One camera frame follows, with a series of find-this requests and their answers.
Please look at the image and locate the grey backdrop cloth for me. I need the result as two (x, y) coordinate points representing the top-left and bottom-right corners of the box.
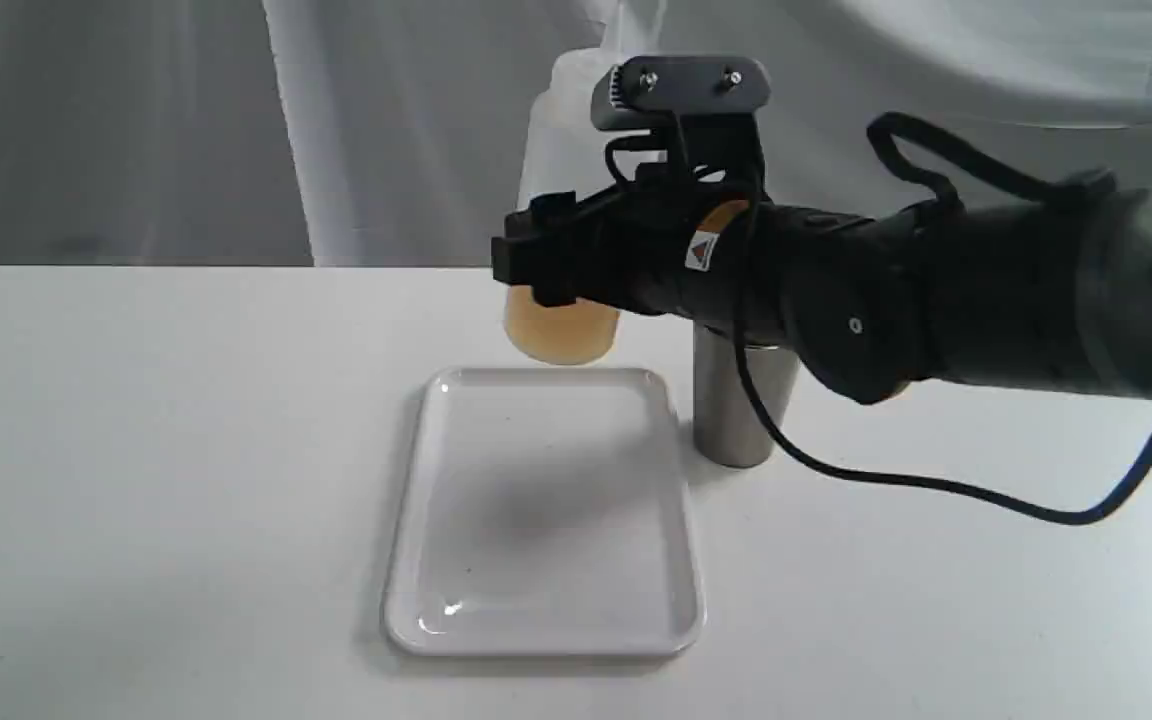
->
(0, 1), (1152, 266)

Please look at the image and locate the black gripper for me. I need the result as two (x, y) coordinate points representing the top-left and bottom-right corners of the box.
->
(492, 55), (787, 346)

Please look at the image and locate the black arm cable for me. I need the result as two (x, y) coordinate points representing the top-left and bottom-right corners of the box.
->
(606, 109), (1152, 528)

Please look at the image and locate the white rectangular plastic tray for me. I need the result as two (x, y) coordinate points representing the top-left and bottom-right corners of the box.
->
(381, 366), (707, 660)

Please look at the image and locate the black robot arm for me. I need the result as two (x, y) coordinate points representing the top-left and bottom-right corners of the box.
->
(492, 55), (1152, 406)

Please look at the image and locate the translucent squeeze bottle amber liquid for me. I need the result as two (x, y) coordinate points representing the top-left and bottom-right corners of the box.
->
(503, 47), (620, 366)

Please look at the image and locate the stainless steel cup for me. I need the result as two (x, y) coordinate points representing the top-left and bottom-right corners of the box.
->
(692, 324), (801, 469)

